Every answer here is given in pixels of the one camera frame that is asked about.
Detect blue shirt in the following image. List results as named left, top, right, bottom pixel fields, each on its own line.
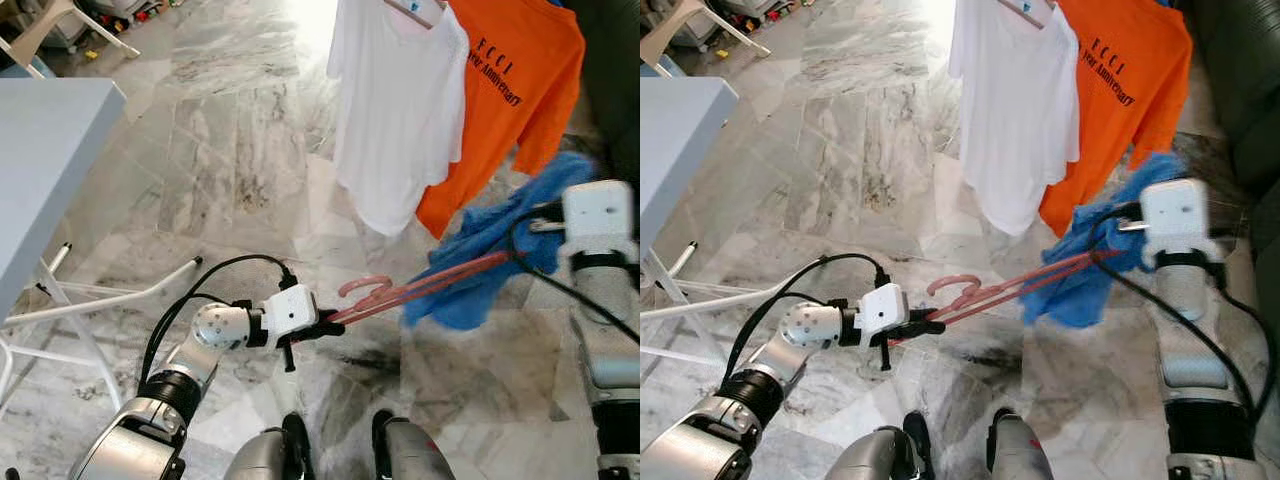
left=1020, top=152, right=1191, bottom=329
left=403, top=150, right=601, bottom=333

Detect reddish plastic clothes hanger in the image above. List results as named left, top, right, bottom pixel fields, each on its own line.
left=888, top=250, right=1121, bottom=347
left=328, top=250, right=526, bottom=327

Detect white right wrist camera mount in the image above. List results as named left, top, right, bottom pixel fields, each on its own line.
left=562, top=180, right=638, bottom=263
left=1140, top=178, right=1211, bottom=269

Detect white t-shirt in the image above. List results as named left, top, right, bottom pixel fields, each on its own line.
left=948, top=0, right=1081, bottom=238
left=328, top=0, right=471, bottom=238

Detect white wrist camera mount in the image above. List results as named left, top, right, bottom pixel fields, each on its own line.
left=853, top=283, right=911, bottom=346
left=1140, top=178, right=1211, bottom=269
left=262, top=285, right=321, bottom=343
left=562, top=180, right=638, bottom=263

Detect dark green sofa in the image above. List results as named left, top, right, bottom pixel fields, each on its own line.
left=1180, top=0, right=1280, bottom=301
left=565, top=0, right=641, bottom=186

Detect orange printed t-shirt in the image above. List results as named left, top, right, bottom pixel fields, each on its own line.
left=1038, top=0, right=1193, bottom=238
left=415, top=0, right=587, bottom=241

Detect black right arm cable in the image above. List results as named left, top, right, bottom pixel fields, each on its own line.
left=1085, top=200, right=1280, bottom=423
left=505, top=200, right=641, bottom=346

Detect beige plastic chair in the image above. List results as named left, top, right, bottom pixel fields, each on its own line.
left=0, top=0, right=141, bottom=67
left=640, top=0, right=771, bottom=71

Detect grey folding table white legs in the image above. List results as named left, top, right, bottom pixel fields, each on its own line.
left=640, top=78, right=833, bottom=373
left=0, top=78, right=203, bottom=421

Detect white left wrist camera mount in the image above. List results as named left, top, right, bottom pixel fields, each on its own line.
left=262, top=285, right=321, bottom=343
left=853, top=283, right=911, bottom=346

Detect silver left robot leg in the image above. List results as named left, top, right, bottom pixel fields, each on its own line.
left=825, top=412, right=936, bottom=480
left=222, top=412, right=316, bottom=480

